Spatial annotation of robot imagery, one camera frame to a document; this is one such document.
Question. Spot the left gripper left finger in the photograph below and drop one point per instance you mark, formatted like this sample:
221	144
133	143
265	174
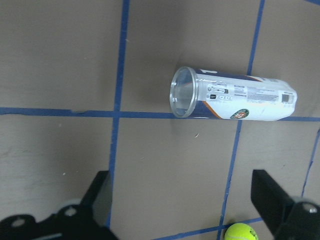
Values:
97	197

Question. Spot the tennis ball front right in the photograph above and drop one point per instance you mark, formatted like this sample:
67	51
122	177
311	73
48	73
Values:
240	231

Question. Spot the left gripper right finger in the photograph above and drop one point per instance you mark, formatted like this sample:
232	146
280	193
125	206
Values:
273	204

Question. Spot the clear tennis ball can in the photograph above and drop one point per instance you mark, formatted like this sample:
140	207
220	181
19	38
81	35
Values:
208	94

